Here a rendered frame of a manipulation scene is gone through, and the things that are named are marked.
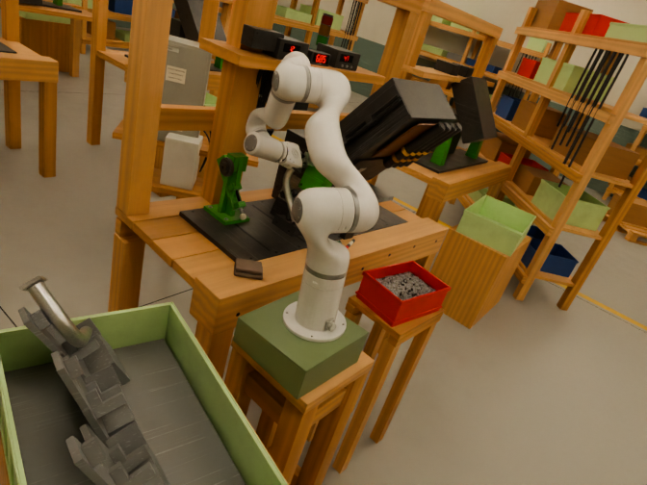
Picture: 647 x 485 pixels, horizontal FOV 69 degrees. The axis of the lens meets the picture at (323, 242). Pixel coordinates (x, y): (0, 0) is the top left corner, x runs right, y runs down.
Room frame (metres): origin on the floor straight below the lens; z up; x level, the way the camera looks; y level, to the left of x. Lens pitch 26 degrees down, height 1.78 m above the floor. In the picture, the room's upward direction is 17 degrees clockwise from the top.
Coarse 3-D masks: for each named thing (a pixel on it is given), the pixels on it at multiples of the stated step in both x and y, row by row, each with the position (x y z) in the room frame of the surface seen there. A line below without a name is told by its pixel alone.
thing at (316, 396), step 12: (240, 348) 1.10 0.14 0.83; (252, 360) 1.07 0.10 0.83; (360, 360) 1.19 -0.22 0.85; (372, 360) 1.20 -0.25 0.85; (264, 372) 1.04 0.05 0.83; (348, 372) 1.11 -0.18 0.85; (360, 372) 1.15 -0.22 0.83; (276, 384) 1.01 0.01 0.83; (324, 384) 1.04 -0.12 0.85; (336, 384) 1.05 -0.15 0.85; (348, 384) 1.10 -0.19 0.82; (288, 396) 0.98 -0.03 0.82; (312, 396) 0.98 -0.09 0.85; (324, 396) 1.01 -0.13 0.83; (300, 408) 0.95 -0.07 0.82; (312, 408) 0.97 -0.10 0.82
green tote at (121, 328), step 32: (96, 320) 0.91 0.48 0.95; (128, 320) 0.96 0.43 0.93; (160, 320) 1.02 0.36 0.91; (0, 352) 0.77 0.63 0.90; (32, 352) 0.81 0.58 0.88; (192, 352) 0.92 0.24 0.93; (0, 384) 0.64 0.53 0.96; (192, 384) 0.90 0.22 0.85; (224, 384) 0.82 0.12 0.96; (0, 416) 0.67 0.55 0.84; (224, 416) 0.78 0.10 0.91; (256, 448) 0.68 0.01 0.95; (256, 480) 0.66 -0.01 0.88
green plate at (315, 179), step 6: (306, 168) 1.92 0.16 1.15; (312, 168) 1.91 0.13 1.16; (306, 174) 1.91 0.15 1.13; (312, 174) 1.89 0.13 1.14; (318, 174) 1.88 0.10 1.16; (300, 180) 1.91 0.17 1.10; (306, 180) 1.90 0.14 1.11; (312, 180) 1.88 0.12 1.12; (318, 180) 1.87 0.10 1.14; (324, 180) 1.86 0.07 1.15; (300, 186) 1.90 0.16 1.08; (306, 186) 1.88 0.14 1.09; (312, 186) 1.87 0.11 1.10; (318, 186) 1.86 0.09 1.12; (324, 186) 1.89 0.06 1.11; (330, 186) 1.92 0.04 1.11
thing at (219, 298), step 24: (360, 240) 1.94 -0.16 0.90; (384, 240) 2.02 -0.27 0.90; (408, 240) 2.11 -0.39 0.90; (432, 240) 2.31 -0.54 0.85; (264, 264) 1.49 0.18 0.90; (288, 264) 1.54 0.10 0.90; (360, 264) 1.81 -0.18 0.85; (384, 264) 1.97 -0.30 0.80; (216, 288) 1.26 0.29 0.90; (240, 288) 1.30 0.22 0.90; (264, 288) 1.36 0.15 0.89; (288, 288) 1.46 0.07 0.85; (192, 312) 1.28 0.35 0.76; (216, 312) 1.21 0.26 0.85; (240, 312) 1.29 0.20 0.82
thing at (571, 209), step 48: (624, 48) 3.89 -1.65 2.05; (576, 96) 4.18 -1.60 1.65; (624, 96) 3.70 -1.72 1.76; (528, 144) 4.54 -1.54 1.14; (576, 144) 4.07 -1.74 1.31; (480, 192) 5.52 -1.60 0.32; (528, 192) 4.40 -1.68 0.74; (576, 192) 3.68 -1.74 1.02; (624, 192) 3.81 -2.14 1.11; (528, 288) 3.69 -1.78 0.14; (576, 288) 3.76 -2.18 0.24
